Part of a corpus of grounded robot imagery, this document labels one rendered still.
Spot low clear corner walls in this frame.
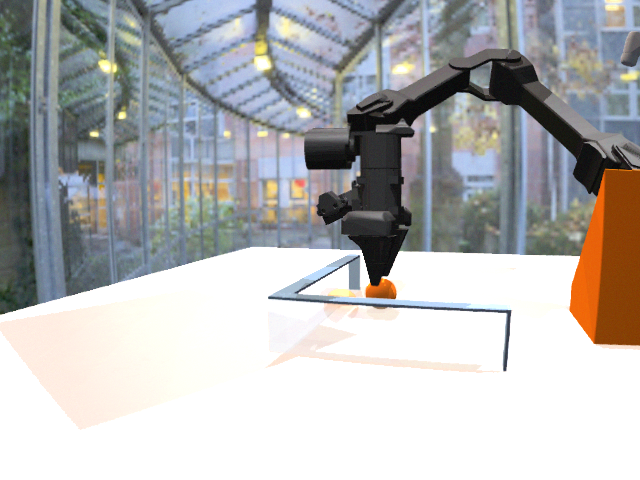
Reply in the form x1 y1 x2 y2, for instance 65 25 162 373
267 257 508 372

